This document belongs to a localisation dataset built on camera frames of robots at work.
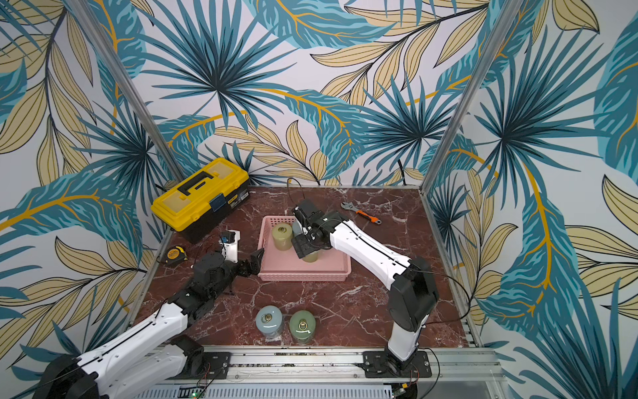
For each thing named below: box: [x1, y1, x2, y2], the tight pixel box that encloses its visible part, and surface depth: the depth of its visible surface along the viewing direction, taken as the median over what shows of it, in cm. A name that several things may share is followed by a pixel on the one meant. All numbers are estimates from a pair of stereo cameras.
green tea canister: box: [289, 310, 317, 345], surface depth 75 cm
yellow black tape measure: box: [165, 246, 188, 266], surface depth 95 cm
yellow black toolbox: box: [151, 157, 251, 245], surface depth 96 cm
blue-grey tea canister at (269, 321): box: [255, 305, 284, 339], surface depth 76 cm
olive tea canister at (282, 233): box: [272, 222, 293, 252], surface depth 95 cm
